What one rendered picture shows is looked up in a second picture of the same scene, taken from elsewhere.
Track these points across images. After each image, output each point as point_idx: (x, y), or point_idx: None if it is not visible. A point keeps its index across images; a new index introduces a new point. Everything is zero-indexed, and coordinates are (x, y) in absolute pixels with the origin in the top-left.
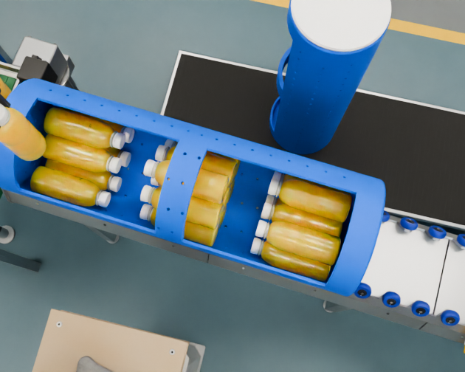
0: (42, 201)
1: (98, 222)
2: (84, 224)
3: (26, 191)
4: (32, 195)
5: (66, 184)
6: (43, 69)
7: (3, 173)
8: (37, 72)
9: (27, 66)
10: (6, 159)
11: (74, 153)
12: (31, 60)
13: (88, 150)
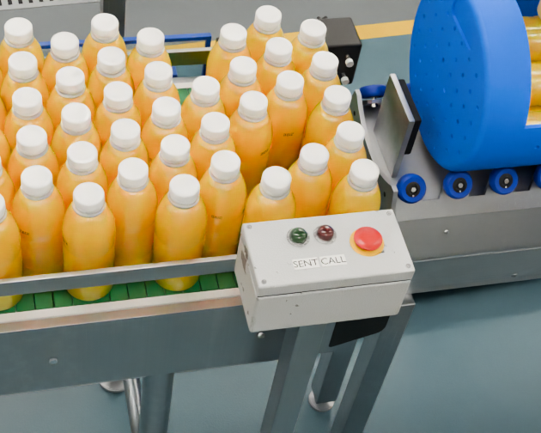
0: None
1: None
2: (520, 243)
3: (534, 125)
4: None
5: None
6: (353, 26)
7: (513, 91)
8: (348, 33)
9: (326, 29)
10: (518, 61)
11: (536, 71)
12: (325, 21)
13: None
